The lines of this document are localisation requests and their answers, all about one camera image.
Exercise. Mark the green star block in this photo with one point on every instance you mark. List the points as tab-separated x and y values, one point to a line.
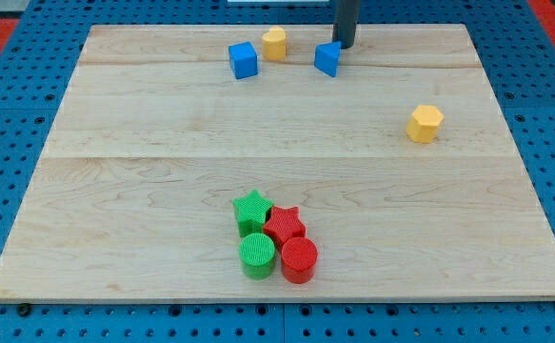
251	212

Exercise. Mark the yellow hexagon block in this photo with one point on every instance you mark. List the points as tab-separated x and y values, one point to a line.
424	124

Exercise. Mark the red star block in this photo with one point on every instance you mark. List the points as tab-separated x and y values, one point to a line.
284	224

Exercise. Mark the yellow heart block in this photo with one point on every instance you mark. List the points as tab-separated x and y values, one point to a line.
274	44

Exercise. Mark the blue triangle block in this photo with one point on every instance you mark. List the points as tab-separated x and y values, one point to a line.
326	57

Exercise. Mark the green cylinder block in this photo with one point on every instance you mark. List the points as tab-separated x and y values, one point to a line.
257	255

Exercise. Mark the blue cube block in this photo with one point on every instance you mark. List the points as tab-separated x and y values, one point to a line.
243	60

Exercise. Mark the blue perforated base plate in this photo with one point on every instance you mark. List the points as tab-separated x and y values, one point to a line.
35	66

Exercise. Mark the red cylinder block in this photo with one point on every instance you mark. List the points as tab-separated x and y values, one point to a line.
299	256

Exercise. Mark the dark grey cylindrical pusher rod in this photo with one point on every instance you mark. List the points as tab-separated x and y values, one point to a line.
346	15

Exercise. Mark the light wooden board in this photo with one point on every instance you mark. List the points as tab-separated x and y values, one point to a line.
131	199

